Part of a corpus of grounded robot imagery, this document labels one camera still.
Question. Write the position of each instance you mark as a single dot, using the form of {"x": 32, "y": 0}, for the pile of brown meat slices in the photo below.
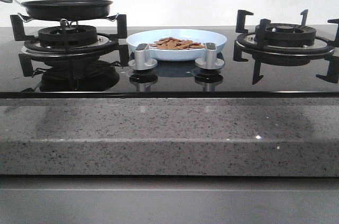
{"x": 171, "y": 43}

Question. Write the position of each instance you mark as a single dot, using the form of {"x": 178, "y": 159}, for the light blue plate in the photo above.
{"x": 201, "y": 36}

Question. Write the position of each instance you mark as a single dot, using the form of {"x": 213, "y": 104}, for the black frying pan green handle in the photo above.
{"x": 72, "y": 10}

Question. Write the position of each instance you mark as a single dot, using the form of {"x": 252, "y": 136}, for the left silver stove knob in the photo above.
{"x": 142, "y": 59}

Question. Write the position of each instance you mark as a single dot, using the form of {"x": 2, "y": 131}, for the silver stove knob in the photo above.
{"x": 210, "y": 60}
{"x": 142, "y": 59}

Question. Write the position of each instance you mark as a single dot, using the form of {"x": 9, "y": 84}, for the right silver stove knob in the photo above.
{"x": 210, "y": 60}

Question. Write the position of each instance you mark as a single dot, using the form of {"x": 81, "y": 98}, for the black glass gas cooktop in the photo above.
{"x": 245, "y": 75}

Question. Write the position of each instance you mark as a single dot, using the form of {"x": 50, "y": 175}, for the left black gas burner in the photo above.
{"x": 69, "y": 42}

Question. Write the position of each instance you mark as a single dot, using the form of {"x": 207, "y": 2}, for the black gas burner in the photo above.
{"x": 284, "y": 45}
{"x": 69, "y": 42}

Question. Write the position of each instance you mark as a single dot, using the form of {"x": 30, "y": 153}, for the right black gas burner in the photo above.
{"x": 284, "y": 45}

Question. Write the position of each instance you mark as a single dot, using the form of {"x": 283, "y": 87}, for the right black pan support grate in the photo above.
{"x": 332, "y": 71}

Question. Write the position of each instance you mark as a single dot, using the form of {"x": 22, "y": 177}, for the black pan support grate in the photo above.
{"x": 332, "y": 71}
{"x": 18, "y": 30}

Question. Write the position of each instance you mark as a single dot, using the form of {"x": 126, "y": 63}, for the left black pan support grate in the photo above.
{"x": 18, "y": 30}

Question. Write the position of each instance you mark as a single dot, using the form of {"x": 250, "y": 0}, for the grey cabinet drawer front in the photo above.
{"x": 66, "y": 199}

